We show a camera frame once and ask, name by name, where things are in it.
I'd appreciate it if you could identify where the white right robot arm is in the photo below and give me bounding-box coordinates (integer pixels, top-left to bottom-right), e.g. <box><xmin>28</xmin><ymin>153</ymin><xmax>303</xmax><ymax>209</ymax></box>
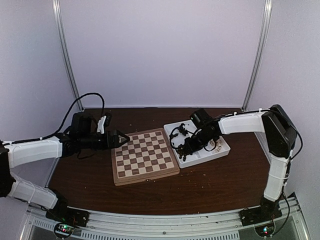
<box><xmin>170</xmin><ymin>104</ymin><xmax>302</xmax><ymax>221</ymax></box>

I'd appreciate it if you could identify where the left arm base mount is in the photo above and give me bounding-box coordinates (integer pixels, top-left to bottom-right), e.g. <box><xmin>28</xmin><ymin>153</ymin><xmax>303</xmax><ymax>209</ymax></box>
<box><xmin>44</xmin><ymin>198</ymin><xmax>90</xmax><ymax>228</ymax></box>

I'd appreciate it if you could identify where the right aluminium frame post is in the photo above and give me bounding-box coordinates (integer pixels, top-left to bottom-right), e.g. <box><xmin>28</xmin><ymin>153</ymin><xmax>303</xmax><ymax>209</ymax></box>
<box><xmin>241</xmin><ymin>0</ymin><xmax>273</xmax><ymax>111</ymax></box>

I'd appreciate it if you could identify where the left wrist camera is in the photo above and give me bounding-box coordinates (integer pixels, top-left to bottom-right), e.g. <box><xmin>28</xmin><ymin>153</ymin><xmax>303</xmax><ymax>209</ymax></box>
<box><xmin>96</xmin><ymin>113</ymin><xmax>112</xmax><ymax>134</ymax></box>

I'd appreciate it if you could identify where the aluminium front rail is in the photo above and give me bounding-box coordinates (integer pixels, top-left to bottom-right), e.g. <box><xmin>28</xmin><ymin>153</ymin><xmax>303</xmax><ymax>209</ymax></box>
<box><xmin>24</xmin><ymin>194</ymin><xmax>303</xmax><ymax>240</ymax></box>

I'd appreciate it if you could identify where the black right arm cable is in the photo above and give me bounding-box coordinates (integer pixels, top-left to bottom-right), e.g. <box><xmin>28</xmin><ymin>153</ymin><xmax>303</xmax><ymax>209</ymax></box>
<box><xmin>282</xmin><ymin>124</ymin><xmax>305</xmax><ymax>226</ymax></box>

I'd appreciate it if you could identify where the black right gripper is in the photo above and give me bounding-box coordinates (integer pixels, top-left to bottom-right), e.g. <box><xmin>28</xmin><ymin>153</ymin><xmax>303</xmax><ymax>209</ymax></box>
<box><xmin>183</xmin><ymin>129</ymin><xmax>214</xmax><ymax>154</ymax></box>

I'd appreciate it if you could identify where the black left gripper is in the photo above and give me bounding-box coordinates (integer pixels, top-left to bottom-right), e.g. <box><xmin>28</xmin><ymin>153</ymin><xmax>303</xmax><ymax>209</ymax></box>
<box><xmin>79</xmin><ymin>129</ymin><xmax>130</xmax><ymax>151</ymax></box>

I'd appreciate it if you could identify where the aluminium frame post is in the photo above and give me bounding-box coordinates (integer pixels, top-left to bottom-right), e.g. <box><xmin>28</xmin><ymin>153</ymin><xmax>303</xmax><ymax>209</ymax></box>
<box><xmin>52</xmin><ymin>0</ymin><xmax>80</xmax><ymax>99</ymax></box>
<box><xmin>241</xmin><ymin>0</ymin><xmax>273</xmax><ymax>111</ymax></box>

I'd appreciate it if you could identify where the pile of white chess pieces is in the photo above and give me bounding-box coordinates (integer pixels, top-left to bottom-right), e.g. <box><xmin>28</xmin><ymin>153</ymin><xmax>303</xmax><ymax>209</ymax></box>
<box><xmin>209</xmin><ymin>139</ymin><xmax>223</xmax><ymax>153</ymax></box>

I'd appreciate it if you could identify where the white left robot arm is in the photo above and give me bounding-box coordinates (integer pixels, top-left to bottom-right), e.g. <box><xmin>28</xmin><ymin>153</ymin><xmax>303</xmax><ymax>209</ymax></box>
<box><xmin>0</xmin><ymin>112</ymin><xmax>130</xmax><ymax>222</ymax></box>

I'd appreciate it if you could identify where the dark chess queen lying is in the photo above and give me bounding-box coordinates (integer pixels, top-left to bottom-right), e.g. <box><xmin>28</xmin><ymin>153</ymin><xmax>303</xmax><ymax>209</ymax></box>
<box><xmin>175</xmin><ymin>147</ymin><xmax>193</xmax><ymax>162</ymax></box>

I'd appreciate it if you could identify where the white plastic divided tray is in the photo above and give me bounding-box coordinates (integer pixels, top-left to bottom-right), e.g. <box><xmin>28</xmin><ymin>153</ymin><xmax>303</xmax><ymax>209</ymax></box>
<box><xmin>163</xmin><ymin>119</ymin><xmax>231</xmax><ymax>169</ymax></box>

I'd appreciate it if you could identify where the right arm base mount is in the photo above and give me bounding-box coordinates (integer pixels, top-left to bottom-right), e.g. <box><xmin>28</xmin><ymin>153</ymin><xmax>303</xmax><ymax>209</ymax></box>
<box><xmin>239</xmin><ymin>197</ymin><xmax>283</xmax><ymax>227</ymax></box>

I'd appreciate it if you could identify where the left aluminium frame post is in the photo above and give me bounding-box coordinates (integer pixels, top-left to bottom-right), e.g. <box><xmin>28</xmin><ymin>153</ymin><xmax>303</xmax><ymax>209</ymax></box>
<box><xmin>52</xmin><ymin>0</ymin><xmax>80</xmax><ymax>99</ymax></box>

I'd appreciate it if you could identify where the wooden chess board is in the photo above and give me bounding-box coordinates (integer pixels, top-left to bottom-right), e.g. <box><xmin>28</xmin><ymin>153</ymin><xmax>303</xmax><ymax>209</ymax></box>
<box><xmin>111</xmin><ymin>128</ymin><xmax>180</xmax><ymax>186</ymax></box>

